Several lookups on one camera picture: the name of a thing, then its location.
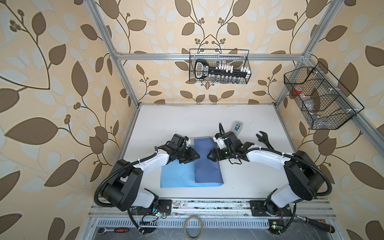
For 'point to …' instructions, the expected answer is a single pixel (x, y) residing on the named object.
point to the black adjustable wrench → (264, 138)
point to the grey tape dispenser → (237, 127)
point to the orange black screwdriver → (321, 224)
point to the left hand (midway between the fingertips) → (199, 156)
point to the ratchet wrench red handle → (101, 230)
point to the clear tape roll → (202, 227)
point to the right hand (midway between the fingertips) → (213, 156)
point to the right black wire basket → (325, 103)
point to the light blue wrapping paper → (201, 172)
